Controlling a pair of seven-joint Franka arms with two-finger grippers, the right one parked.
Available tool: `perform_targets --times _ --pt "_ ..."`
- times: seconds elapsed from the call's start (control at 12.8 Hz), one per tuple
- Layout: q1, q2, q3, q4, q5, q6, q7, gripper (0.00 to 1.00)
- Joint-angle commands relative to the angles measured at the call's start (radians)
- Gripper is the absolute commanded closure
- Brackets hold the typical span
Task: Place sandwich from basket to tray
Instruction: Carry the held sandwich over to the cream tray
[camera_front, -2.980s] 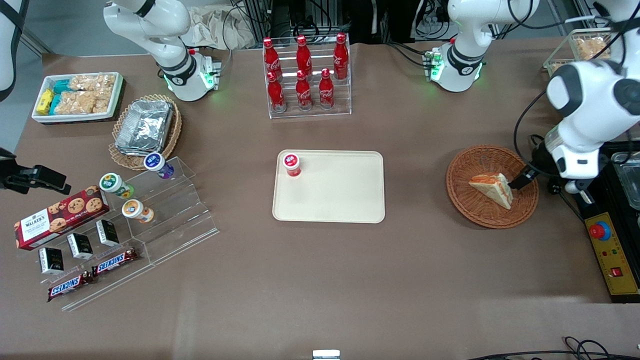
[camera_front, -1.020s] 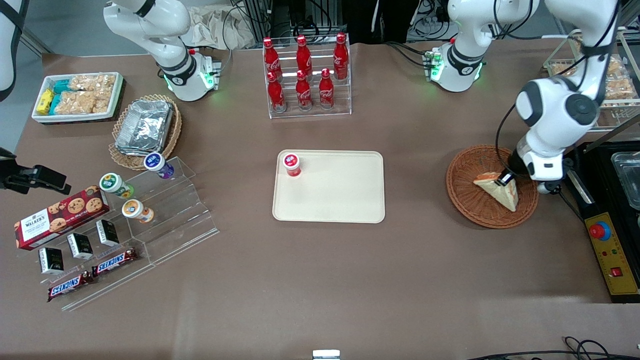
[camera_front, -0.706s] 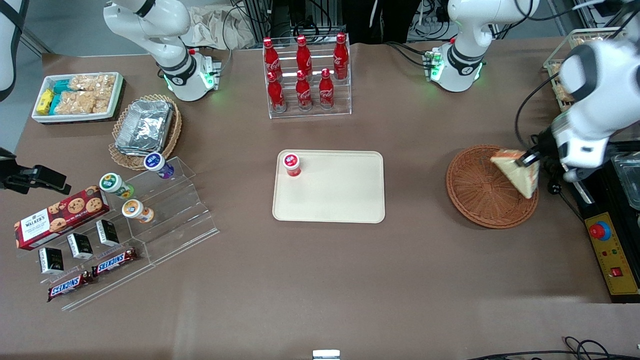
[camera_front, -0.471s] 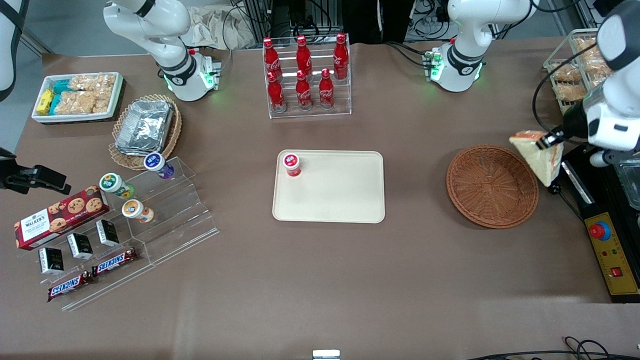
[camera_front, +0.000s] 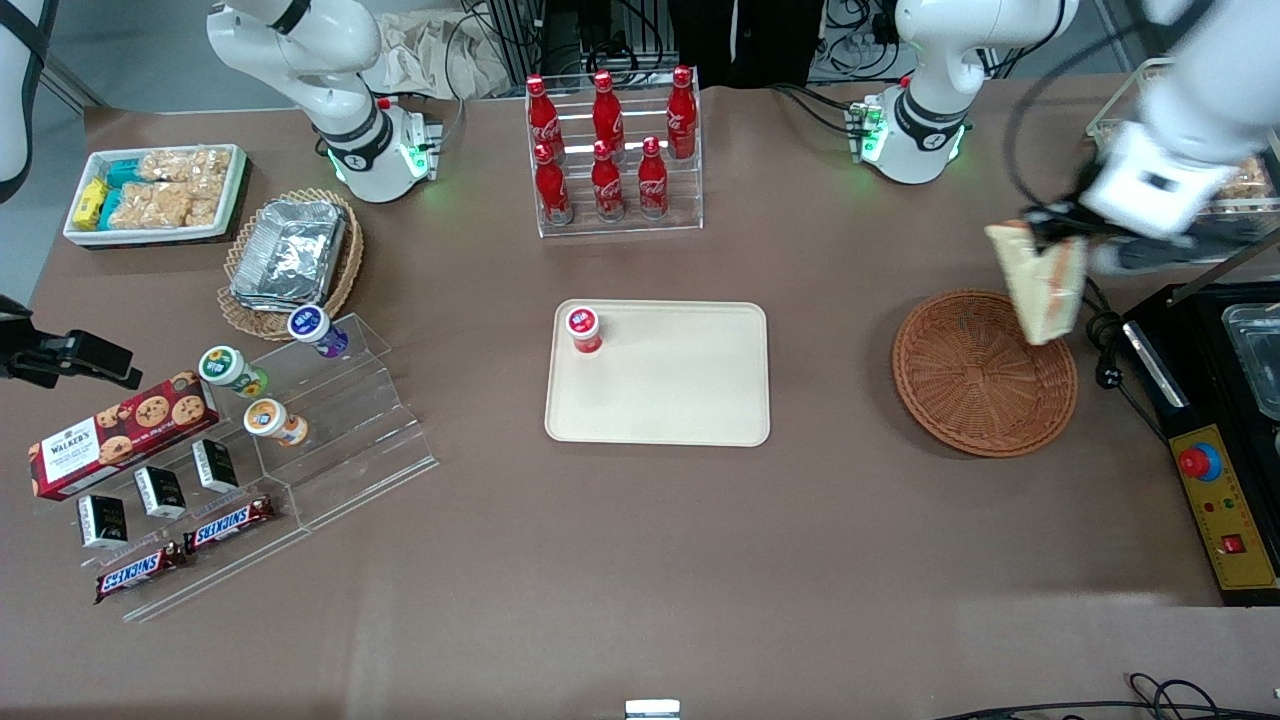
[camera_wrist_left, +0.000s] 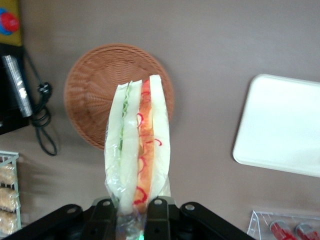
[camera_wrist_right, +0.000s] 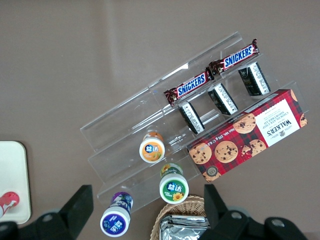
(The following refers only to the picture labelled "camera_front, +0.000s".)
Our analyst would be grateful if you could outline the green lid yogurt bottle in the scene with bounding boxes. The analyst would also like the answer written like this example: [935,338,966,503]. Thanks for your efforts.
[197,344,270,400]

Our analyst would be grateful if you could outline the light wicker basket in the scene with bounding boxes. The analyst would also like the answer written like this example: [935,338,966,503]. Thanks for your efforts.
[216,187,365,342]

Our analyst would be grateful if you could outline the yellow snack pack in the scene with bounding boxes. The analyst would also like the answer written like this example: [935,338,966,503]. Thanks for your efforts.
[71,178,109,231]

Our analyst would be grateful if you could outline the black tabletop machine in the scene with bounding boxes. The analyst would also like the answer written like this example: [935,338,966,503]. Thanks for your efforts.
[1122,282,1280,608]

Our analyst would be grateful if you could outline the purple lid yogurt bottle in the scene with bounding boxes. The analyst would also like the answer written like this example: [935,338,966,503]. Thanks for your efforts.
[287,304,350,360]

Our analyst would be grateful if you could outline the triangular packed sandwich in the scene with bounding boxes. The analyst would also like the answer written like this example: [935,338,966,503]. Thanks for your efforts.
[984,220,1090,347]

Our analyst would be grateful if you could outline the black floor cables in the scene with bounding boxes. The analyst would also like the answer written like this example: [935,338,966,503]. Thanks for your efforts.
[925,672,1280,720]

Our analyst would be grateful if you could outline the packed bread bag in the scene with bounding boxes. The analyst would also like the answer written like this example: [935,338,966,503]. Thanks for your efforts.
[1226,156,1273,203]

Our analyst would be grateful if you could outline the red cola bottle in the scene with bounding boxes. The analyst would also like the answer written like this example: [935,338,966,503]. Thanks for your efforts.
[666,64,699,162]
[591,69,627,157]
[533,142,574,227]
[526,74,564,162]
[637,136,670,221]
[590,139,627,223]

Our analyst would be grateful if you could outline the white rectangular snack tray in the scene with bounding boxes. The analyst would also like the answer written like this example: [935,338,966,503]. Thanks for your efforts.
[62,144,250,249]

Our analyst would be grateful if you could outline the stack of foil trays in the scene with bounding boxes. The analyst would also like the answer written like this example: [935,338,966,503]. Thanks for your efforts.
[229,198,347,314]

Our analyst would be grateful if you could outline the white post with black strap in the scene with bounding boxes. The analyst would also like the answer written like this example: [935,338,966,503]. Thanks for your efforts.
[0,0,61,206]

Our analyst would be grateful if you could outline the clear acrylic bread rack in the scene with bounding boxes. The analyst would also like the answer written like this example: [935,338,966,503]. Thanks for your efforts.
[1086,54,1280,243]

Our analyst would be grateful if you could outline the red Walkers cookie box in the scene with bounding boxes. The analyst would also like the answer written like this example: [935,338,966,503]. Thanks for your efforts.
[27,371,220,502]

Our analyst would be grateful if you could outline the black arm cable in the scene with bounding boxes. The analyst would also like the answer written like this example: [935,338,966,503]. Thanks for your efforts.
[1003,55,1161,216]

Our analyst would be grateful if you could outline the clear plastic container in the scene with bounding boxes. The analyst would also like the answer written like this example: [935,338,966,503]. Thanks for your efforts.
[1222,303,1280,423]

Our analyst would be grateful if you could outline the clear rice cracker bag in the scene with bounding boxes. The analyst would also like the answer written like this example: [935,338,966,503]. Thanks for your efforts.
[108,182,223,231]
[138,147,233,185]

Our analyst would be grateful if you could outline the red lid yogurt bottle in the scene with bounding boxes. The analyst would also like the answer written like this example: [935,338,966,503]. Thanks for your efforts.
[565,305,605,358]

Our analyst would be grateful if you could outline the cream plastic tray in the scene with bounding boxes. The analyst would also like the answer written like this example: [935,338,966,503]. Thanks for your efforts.
[544,300,772,448]

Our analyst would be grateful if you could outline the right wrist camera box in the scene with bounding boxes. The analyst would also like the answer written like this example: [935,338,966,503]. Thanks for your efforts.
[38,332,143,392]

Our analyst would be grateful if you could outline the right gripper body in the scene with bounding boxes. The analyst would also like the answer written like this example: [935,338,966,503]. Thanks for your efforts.
[0,294,77,389]

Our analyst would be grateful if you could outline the red emergency stop button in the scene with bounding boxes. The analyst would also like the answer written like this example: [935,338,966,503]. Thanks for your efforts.
[1177,441,1224,483]

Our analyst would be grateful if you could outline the orange lid yogurt bottle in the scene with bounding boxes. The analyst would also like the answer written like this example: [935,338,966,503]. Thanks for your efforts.
[243,397,310,448]

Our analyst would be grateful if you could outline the clear acrylic bottle rack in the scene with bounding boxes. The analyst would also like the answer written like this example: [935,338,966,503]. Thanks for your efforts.
[526,66,705,240]

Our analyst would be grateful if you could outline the crumpled beige paper bag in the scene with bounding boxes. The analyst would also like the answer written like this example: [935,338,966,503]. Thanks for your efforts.
[362,12,513,101]

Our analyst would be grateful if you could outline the round brown wicker basket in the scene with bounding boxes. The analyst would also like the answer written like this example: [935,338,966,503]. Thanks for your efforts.
[892,289,1079,459]

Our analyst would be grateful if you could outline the yellow control panel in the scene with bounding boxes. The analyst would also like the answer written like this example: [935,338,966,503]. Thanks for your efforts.
[1169,424,1280,593]

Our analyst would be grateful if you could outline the small black white box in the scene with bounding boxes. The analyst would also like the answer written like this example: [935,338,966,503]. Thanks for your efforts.
[133,465,189,520]
[191,437,241,495]
[77,493,130,550]

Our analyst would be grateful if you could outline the clear acrylic stepped stand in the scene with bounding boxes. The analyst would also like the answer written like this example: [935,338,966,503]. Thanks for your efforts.
[40,312,440,624]

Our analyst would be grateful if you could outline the black power cable with plug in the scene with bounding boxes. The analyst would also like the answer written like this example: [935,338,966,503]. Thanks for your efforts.
[1078,276,1173,443]

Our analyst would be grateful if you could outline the black base cables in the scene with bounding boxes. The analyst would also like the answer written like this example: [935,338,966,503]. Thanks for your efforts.
[768,83,867,139]

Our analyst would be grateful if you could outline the Snickers chocolate bar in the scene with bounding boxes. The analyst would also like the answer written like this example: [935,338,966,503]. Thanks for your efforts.
[182,496,276,555]
[94,542,189,606]

